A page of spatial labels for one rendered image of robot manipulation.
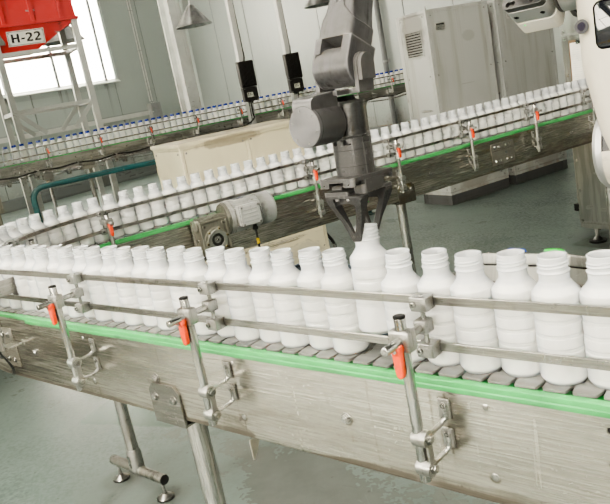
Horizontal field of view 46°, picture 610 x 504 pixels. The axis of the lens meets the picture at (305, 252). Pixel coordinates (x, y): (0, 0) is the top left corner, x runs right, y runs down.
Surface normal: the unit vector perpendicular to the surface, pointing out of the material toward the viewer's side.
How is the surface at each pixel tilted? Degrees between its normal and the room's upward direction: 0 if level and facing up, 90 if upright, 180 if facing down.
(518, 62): 90
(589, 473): 90
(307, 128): 88
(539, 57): 90
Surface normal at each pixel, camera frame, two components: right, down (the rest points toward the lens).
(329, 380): -0.64, 0.29
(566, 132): 0.51, 0.10
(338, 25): -0.66, -0.18
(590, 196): -0.84, 0.27
